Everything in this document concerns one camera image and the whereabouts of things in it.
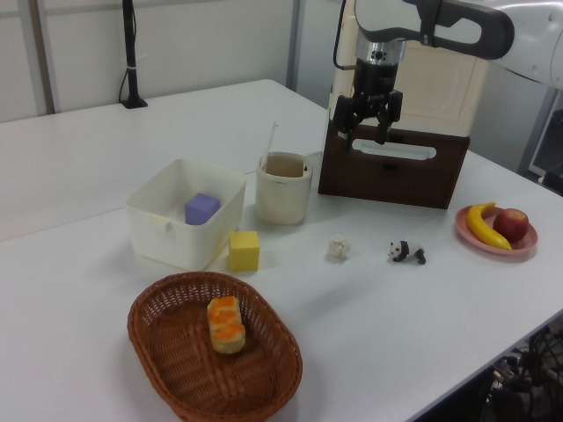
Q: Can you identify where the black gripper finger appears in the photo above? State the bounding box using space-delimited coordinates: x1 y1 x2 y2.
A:
337 126 355 153
373 114 392 146

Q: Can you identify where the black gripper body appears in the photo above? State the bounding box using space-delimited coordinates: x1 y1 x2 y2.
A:
332 32 407 134

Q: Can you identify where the white paper ball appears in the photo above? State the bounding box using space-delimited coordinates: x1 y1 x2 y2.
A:
327 234 353 262

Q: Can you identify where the cream round trash bin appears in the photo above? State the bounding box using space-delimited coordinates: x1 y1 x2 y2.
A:
255 151 314 226

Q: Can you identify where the dark brown wooden box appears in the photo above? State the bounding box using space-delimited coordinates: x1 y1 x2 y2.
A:
317 118 472 211

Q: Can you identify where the cream plastic cabinet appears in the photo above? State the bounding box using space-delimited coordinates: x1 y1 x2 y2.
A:
327 0 491 137

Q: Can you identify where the toy panda figurine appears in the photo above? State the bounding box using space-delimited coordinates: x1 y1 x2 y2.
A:
386 239 428 266

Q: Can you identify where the yellow toy banana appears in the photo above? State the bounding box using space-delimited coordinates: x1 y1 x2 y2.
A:
466 201 513 251

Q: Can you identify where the yellow foam cube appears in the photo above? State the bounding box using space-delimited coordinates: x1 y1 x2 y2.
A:
228 230 261 272

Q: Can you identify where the pink plate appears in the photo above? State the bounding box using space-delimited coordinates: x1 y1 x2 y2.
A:
454 205 539 257

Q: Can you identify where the red toy apple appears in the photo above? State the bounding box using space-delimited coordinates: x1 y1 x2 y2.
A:
492 207 530 243

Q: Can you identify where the purple foam cube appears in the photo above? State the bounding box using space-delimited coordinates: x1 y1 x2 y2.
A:
184 192 222 227

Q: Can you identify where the white rectangular plastic bin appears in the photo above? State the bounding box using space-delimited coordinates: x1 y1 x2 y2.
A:
125 158 248 272

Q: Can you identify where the orange topped bread piece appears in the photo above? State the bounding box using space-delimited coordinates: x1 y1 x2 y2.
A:
207 296 247 355

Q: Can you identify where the brown wicker basket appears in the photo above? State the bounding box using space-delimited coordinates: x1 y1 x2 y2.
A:
127 271 304 422

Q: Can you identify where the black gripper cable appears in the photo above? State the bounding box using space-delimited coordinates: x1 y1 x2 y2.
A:
333 0 355 71

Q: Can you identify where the black camera stand pole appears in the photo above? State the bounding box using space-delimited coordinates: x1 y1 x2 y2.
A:
118 0 149 110

